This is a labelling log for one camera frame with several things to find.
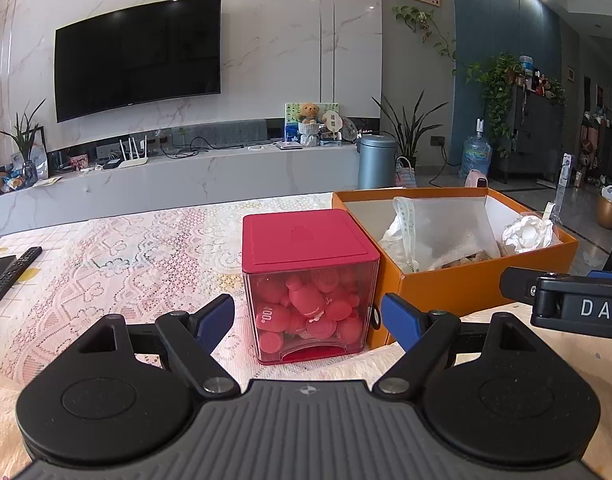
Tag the green blue picture board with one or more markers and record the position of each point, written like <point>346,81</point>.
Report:
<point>292,125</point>

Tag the beige plush toy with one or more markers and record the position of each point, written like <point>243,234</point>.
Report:
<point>471,260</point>

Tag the woven basket bag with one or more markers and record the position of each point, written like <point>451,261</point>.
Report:
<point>406,175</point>

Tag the orange cardboard box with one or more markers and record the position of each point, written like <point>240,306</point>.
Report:
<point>461,295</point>

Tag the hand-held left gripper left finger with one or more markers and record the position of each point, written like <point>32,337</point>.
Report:
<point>216,320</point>

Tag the dark cabinet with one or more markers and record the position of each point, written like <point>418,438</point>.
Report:
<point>536,130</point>

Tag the decorative plate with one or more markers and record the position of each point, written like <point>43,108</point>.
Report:
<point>350,130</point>

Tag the round paper fan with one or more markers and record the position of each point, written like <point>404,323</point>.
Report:
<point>332,122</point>

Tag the hanging pothos vine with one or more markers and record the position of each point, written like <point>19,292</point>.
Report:
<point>416,15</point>

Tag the blue grey trash can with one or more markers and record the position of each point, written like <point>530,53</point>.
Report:
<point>376,162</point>

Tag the flat grey device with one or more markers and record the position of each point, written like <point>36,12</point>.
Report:
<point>290,145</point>

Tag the yellow paper sheet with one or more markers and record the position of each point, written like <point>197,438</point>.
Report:
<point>48,180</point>

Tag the cream fuzzy blanket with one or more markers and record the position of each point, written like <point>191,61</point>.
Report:
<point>1,410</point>

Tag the small pink photo frame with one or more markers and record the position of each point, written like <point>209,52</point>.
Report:
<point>79,162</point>

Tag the red lid clear container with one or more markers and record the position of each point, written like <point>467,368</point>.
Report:
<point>306,240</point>

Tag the green plant in glass vase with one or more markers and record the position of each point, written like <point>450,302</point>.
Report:
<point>23,135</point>

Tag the teddy bear bouquet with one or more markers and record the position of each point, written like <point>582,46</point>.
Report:
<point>308,110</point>

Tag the shelf of ornaments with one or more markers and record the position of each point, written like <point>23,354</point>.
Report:
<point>593,145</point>

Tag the blue capped bottle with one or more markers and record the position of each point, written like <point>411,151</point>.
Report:
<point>526,65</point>

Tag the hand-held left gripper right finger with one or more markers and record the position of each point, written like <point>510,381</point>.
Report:
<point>401,322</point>

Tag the black remote control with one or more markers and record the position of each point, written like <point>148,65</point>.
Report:
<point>11,272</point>

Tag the tall clear package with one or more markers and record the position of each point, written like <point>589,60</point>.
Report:
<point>564,170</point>

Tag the white router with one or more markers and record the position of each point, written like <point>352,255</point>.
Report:
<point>132,163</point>

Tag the white marble television console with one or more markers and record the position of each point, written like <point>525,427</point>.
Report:
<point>186,180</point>

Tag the blue water jug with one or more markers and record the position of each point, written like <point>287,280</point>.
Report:
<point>476,157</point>

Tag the wall mounted television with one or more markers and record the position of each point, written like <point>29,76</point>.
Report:
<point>136,60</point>

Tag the pink space heater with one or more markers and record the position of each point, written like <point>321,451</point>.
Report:
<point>476,179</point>

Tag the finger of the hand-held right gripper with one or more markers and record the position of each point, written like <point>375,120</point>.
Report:
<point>608,275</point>
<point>518,285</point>

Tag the long leaf floor plant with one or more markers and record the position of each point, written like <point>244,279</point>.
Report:
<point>411,125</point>

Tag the gold pot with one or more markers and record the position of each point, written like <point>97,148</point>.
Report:
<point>608,212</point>

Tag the blue snack bag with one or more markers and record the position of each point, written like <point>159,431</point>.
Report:
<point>13,182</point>

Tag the bushy pothos plant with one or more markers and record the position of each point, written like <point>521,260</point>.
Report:
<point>496,85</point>

